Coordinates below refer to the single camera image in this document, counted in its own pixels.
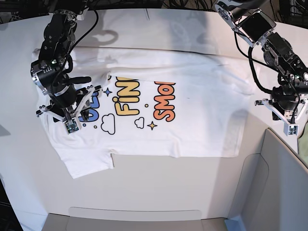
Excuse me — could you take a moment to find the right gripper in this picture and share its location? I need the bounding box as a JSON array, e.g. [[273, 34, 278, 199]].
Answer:
[[36, 85, 102, 124]]

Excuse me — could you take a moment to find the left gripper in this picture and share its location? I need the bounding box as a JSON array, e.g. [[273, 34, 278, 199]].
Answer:
[[255, 95, 308, 124]]

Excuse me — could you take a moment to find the white t-shirt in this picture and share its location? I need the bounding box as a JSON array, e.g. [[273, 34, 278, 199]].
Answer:
[[40, 47, 254, 179]]

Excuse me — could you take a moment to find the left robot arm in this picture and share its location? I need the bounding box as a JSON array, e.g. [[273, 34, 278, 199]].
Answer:
[[215, 0, 308, 124]]

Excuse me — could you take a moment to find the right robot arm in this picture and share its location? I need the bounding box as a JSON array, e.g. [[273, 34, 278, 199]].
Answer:
[[30, 7, 101, 127]]

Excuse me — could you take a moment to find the green cloth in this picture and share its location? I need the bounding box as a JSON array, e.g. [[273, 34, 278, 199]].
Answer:
[[298, 123, 308, 158]]

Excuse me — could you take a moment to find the beige chair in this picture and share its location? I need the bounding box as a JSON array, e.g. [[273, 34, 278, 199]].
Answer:
[[43, 123, 308, 231]]

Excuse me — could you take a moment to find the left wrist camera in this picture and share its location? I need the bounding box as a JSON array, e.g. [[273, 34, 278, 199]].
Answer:
[[283, 123, 299, 136]]

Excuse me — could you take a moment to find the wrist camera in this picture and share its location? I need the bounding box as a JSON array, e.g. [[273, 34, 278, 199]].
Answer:
[[63, 118, 81, 135], [283, 123, 299, 136]]

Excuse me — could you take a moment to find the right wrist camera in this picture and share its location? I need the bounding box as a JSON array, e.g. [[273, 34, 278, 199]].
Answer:
[[63, 118, 81, 135]]

